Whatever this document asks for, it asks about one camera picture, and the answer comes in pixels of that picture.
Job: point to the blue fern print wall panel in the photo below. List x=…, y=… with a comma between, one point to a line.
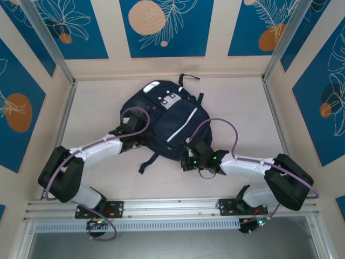
x=242, y=27

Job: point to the blue leaf print wall panel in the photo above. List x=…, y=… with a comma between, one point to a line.
x=304, y=35
x=310, y=121
x=16, y=151
x=24, y=35
x=81, y=40

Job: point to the aluminium front rail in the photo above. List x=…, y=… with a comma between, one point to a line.
x=172, y=209

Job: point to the small circuit board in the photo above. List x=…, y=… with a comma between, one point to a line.
x=253, y=225
x=98, y=223

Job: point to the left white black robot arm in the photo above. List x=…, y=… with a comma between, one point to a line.
x=99, y=149

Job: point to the aluminium corner post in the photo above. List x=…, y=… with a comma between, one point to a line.
x=48, y=35
x=285, y=35

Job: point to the aluminium frame leg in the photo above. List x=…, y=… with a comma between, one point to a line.
x=23, y=242
x=320, y=242

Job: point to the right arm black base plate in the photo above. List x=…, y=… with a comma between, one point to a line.
x=225, y=207

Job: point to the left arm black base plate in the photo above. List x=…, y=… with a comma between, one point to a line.
x=118, y=209

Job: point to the navy blue backpack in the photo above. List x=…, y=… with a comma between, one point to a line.
x=175, y=116

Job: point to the blue panel with beige circle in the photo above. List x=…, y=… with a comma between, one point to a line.
x=188, y=40

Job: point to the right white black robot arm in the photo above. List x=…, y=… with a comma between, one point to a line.
x=242, y=164

